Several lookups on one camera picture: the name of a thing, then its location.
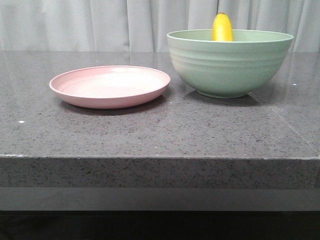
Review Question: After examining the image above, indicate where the yellow banana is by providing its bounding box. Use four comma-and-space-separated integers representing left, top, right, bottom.
211, 12, 234, 42

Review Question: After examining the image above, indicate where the green ribbed bowl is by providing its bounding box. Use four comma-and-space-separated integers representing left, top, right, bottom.
167, 29, 294, 99

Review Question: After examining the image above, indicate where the white curtain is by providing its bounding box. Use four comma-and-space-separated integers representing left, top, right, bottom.
0, 0, 320, 52

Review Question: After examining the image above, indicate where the pink plate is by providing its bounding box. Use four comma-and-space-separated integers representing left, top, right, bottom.
49, 65, 171, 109

